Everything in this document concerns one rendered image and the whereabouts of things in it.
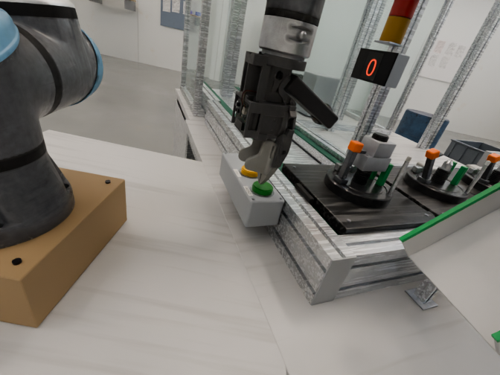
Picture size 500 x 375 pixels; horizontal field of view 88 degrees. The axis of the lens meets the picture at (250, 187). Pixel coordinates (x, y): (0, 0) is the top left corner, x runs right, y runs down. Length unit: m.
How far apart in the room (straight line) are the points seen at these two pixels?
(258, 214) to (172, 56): 8.62
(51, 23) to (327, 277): 0.50
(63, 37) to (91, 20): 9.53
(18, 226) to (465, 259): 0.53
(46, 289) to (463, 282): 0.49
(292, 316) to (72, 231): 0.33
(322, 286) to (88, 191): 0.39
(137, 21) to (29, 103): 8.99
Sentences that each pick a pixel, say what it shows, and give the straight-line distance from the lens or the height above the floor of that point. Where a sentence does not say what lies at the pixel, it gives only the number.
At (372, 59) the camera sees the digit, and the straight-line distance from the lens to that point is 0.76.
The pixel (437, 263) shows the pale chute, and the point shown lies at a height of 1.01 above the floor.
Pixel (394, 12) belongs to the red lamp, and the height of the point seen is 1.32.
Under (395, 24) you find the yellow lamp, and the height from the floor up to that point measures 1.29.
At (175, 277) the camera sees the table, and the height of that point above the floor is 0.86.
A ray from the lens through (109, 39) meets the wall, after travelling 9.76.
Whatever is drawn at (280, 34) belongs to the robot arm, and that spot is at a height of 1.21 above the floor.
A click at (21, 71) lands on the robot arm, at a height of 1.13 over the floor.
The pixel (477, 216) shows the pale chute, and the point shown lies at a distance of 0.44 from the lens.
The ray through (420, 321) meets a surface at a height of 0.86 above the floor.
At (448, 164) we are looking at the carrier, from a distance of 0.77.
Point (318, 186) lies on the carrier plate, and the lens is 0.55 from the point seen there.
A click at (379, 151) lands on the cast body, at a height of 1.07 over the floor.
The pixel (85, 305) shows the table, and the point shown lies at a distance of 0.43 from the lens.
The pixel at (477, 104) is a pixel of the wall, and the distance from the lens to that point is 10.67.
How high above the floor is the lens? 1.20
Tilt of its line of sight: 29 degrees down
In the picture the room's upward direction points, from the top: 13 degrees clockwise
